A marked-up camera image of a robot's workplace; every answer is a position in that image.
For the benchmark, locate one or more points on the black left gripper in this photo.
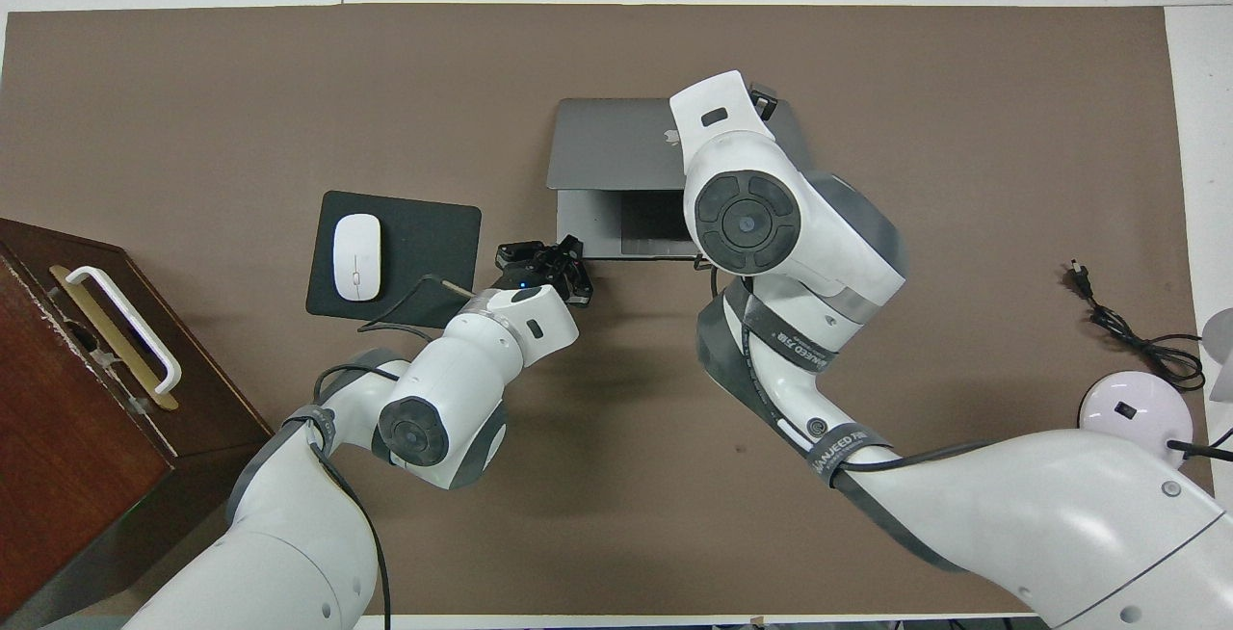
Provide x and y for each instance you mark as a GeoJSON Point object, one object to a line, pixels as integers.
{"type": "Point", "coordinates": [535, 275]}

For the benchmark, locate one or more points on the silver laptop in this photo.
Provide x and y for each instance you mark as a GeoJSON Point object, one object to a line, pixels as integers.
{"type": "Point", "coordinates": [607, 144]}

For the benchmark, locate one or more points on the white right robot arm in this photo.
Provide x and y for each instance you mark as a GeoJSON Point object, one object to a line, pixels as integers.
{"type": "Point", "coordinates": [771, 225]}

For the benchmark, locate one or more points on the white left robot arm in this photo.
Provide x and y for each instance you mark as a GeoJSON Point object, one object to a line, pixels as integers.
{"type": "Point", "coordinates": [453, 399]}

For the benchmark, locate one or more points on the black mouse pad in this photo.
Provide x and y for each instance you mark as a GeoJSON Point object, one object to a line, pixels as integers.
{"type": "Point", "coordinates": [424, 235]}

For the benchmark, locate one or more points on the white computer mouse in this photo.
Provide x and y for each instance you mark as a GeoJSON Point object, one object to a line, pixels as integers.
{"type": "Point", "coordinates": [356, 257]}

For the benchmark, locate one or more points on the brown table mat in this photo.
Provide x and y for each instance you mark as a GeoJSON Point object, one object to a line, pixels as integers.
{"type": "Point", "coordinates": [289, 91]}

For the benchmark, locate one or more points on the white desk lamp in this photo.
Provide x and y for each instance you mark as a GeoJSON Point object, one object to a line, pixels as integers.
{"type": "Point", "coordinates": [1127, 408]}

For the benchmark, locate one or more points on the dark wooden box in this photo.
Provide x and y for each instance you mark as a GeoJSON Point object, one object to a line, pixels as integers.
{"type": "Point", "coordinates": [77, 457]}

